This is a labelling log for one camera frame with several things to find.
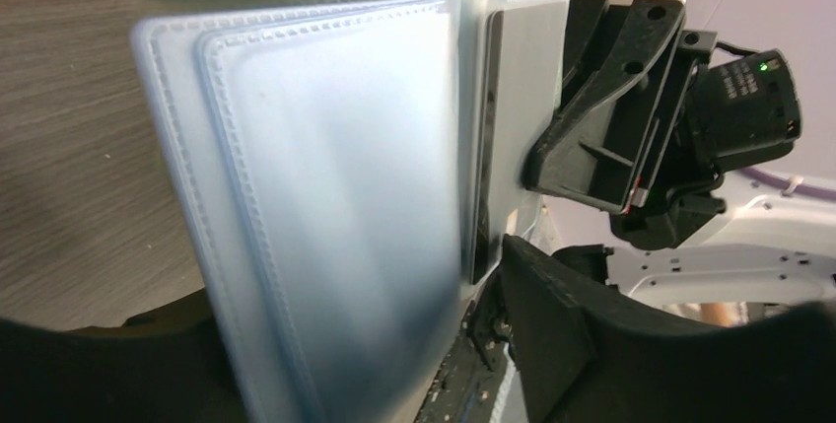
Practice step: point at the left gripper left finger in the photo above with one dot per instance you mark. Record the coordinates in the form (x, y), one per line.
(165, 365)

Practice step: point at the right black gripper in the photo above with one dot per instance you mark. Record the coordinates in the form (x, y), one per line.
(616, 59)

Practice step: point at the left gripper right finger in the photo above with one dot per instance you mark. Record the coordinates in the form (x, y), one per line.
(587, 353)

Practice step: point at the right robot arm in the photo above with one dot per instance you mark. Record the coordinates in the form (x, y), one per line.
(666, 130)

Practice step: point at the dark grey VIP card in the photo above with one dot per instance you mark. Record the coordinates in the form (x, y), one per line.
(483, 242)

